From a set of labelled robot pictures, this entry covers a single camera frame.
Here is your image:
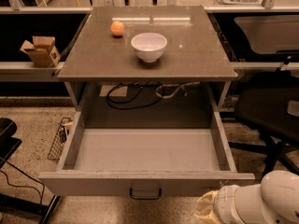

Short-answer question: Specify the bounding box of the grey top drawer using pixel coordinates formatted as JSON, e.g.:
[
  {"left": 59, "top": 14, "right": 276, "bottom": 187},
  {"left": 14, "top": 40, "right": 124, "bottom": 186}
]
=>
[{"left": 39, "top": 112, "right": 255, "bottom": 200}]

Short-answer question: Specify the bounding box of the grey drawer cabinet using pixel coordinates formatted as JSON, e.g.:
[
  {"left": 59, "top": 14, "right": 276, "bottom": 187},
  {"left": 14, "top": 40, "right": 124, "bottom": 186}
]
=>
[{"left": 58, "top": 7, "right": 236, "bottom": 132}]

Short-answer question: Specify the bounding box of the orange fruit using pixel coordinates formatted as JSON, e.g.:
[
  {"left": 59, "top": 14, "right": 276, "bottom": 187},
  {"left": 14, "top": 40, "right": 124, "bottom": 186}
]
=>
[{"left": 110, "top": 21, "right": 124, "bottom": 36}]

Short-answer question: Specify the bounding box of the black office chair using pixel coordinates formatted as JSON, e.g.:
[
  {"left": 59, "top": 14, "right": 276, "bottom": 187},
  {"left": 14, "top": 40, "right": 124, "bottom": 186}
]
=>
[{"left": 228, "top": 55, "right": 299, "bottom": 179}]

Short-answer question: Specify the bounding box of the grey braided cable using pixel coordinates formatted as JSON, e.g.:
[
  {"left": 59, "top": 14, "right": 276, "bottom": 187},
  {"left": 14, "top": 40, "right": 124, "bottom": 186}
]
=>
[{"left": 154, "top": 81, "right": 201, "bottom": 100}]

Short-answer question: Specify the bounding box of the white ceramic bowl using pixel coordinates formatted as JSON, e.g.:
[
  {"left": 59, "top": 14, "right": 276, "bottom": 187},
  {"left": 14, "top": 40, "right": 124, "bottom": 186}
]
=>
[{"left": 131, "top": 33, "right": 167, "bottom": 63}]

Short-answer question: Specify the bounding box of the open cardboard box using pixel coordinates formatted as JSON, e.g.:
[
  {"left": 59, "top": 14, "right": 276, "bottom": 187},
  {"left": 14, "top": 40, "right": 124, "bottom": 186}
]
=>
[{"left": 20, "top": 36, "right": 61, "bottom": 68}]

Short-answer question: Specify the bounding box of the wire mesh basket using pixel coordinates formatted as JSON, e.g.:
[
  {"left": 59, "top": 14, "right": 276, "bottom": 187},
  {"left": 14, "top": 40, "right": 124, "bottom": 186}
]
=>
[{"left": 48, "top": 117, "right": 73, "bottom": 162}]

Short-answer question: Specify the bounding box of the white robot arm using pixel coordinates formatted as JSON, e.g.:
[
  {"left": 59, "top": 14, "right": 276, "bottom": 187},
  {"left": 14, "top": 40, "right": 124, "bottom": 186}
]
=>
[{"left": 194, "top": 171, "right": 299, "bottom": 224}]

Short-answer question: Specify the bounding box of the black stand with cable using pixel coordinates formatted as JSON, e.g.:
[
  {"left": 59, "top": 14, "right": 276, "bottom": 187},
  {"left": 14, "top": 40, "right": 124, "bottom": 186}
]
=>
[{"left": 0, "top": 118, "right": 61, "bottom": 224}]

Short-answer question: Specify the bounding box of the black cable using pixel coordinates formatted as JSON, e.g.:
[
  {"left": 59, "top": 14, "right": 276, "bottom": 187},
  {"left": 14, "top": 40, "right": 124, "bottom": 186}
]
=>
[{"left": 106, "top": 81, "right": 165, "bottom": 111}]

